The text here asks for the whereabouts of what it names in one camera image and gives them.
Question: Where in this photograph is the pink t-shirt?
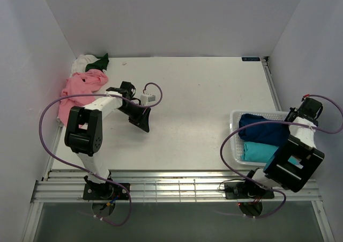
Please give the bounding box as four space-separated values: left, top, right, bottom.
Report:
57 69 109 126

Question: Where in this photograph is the rolled turquoise t-shirt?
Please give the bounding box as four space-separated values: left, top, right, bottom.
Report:
242 142 279 163

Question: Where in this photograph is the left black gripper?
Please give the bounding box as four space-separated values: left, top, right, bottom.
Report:
118 102 151 133

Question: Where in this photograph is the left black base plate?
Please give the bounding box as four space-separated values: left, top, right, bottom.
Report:
82 182 129 201

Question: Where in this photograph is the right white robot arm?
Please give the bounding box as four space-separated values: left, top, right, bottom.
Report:
242 98 325 197

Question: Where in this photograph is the white plastic basket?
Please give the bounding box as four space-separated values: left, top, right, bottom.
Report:
229 110 288 167

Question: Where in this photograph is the navy blue printed t-shirt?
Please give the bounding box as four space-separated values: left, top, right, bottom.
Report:
238 114 290 146

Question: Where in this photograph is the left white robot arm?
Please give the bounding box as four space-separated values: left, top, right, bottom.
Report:
64 82 156 199

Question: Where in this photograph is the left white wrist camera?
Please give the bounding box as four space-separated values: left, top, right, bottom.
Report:
139 93 156 106

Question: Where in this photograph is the dark green t-shirt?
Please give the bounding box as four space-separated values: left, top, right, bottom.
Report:
85 53 109 72

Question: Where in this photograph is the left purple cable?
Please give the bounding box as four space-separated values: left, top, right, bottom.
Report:
39 82 163 228

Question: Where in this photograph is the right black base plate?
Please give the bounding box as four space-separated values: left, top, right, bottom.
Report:
219 179 274 200

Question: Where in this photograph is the white t-shirt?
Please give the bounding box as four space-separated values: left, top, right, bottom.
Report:
71 55 98 74

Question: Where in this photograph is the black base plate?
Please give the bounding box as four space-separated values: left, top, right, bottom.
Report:
219 179 274 200
82 182 129 201

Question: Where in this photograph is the blue label sticker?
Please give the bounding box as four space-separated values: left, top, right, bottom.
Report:
241 57 260 62

